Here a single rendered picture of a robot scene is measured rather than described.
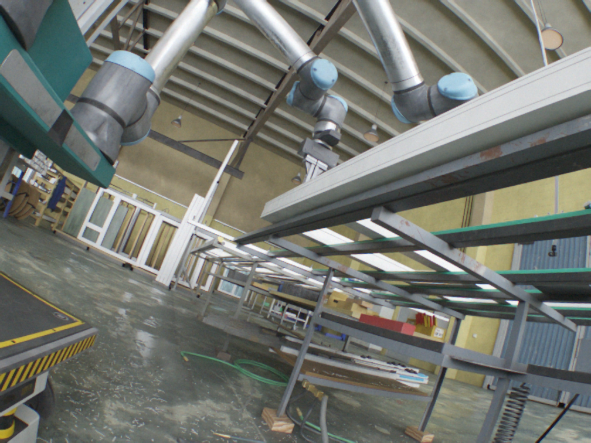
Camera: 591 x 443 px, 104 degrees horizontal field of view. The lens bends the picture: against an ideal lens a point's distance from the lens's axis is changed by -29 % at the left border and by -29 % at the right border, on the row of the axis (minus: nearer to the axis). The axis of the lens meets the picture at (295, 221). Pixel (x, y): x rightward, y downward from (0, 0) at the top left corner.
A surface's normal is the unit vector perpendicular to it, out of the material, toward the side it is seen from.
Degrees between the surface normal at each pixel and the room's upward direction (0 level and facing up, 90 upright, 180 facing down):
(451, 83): 79
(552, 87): 90
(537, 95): 90
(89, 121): 70
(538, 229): 90
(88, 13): 90
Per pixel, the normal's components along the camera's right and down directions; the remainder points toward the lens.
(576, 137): -0.33, 0.91
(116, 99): 0.79, 0.12
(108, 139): 0.98, -0.07
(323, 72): 0.40, -0.07
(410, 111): -0.61, 0.61
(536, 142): -0.87, -0.40
